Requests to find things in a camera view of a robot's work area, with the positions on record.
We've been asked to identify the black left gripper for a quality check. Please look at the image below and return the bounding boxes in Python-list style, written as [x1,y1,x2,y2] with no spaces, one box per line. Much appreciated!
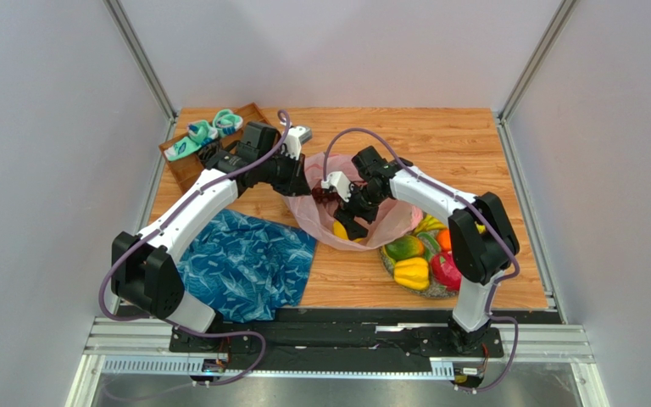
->
[258,149,312,198]

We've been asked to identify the speckled grey ceramic plate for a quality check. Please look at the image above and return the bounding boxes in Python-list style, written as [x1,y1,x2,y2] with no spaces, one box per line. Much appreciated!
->
[380,232,462,298]

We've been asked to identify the teal white rolled sock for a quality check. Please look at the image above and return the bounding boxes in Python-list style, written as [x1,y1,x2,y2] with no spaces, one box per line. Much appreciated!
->
[164,120,220,162]

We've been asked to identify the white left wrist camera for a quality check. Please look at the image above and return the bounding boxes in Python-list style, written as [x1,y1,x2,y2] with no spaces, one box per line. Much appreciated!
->
[281,125,313,160]

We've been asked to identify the yellow fake banana bunch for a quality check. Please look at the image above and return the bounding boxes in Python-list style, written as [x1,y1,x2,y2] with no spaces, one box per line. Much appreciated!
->
[413,215,448,235]

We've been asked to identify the wooden compartment tray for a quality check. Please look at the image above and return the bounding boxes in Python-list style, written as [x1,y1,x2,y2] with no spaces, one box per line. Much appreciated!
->
[159,103,272,197]

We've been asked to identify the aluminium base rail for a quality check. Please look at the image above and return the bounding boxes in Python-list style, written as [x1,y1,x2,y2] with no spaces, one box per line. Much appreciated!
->
[81,308,609,406]

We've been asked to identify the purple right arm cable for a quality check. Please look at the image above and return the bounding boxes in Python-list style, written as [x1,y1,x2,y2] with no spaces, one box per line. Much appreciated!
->
[321,127,522,394]

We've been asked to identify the yellow fake bell pepper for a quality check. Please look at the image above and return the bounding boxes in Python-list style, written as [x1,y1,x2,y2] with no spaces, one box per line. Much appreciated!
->
[393,257,431,292]

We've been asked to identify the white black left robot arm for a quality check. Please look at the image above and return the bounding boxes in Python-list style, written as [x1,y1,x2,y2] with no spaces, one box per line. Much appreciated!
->
[101,121,313,334]

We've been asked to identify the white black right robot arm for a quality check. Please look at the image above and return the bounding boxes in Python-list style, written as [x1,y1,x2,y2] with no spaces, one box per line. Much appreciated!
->
[321,147,520,354]

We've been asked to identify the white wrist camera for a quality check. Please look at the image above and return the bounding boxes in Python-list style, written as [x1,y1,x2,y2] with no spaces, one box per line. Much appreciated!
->
[281,125,313,160]
[320,171,352,202]

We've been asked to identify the dark red fake grapes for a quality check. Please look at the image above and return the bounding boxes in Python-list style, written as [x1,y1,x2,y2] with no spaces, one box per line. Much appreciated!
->
[311,187,341,205]

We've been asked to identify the pink fake dragon fruit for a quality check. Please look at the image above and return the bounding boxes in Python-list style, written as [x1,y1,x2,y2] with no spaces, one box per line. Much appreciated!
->
[415,231,462,296]

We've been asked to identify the yellow fake lemon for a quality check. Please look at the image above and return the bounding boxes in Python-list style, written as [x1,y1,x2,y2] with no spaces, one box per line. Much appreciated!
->
[332,220,363,243]

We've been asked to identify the green orange fake mango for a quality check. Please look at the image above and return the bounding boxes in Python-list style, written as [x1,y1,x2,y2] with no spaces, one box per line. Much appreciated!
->
[384,235,425,261]

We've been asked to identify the blue leaf-pattern cloth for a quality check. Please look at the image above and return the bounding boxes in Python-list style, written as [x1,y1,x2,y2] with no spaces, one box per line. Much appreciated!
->
[177,209,317,323]

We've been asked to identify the orange fake tangerine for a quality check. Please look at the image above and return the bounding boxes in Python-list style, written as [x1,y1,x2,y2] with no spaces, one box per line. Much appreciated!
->
[436,229,452,252]

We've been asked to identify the pink translucent plastic bag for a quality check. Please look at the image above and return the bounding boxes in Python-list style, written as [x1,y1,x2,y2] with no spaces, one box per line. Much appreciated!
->
[283,152,423,252]

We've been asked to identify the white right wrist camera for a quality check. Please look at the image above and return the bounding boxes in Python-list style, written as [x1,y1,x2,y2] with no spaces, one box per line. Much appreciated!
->
[320,171,352,202]

